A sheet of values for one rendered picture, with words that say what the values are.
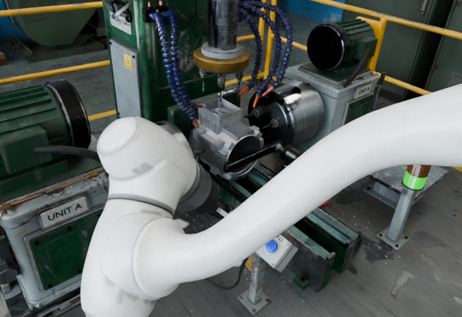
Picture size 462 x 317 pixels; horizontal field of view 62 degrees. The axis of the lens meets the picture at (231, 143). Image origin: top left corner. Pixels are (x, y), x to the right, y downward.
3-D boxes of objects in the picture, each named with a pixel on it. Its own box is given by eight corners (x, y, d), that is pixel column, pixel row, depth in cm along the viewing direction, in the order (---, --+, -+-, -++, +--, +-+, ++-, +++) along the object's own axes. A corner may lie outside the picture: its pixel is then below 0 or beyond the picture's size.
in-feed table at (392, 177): (347, 190, 151) (353, 166, 145) (384, 166, 167) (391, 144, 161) (403, 224, 136) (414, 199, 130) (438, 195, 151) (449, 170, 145)
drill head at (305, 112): (229, 141, 157) (232, 84, 143) (296, 115, 180) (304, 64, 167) (273, 170, 141) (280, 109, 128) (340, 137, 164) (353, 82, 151)
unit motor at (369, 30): (292, 115, 173) (306, 20, 151) (336, 97, 191) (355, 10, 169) (339, 139, 156) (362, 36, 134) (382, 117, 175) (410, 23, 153)
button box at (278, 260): (234, 232, 101) (224, 225, 97) (250, 210, 102) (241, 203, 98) (281, 273, 90) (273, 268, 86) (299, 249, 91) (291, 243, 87)
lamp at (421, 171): (402, 171, 116) (407, 159, 114) (412, 164, 119) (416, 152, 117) (421, 181, 112) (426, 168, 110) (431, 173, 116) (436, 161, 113)
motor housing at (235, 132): (188, 161, 142) (187, 116, 132) (227, 146, 153) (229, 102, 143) (221, 188, 129) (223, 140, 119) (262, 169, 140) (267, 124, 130)
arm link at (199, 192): (177, 145, 69) (194, 159, 74) (144, 185, 69) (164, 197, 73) (207, 168, 64) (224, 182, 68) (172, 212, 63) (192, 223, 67)
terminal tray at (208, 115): (196, 122, 136) (196, 104, 133) (220, 114, 142) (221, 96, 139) (218, 136, 129) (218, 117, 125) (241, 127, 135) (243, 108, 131)
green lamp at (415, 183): (398, 183, 118) (402, 171, 116) (408, 176, 122) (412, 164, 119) (416, 192, 114) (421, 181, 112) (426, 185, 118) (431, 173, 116)
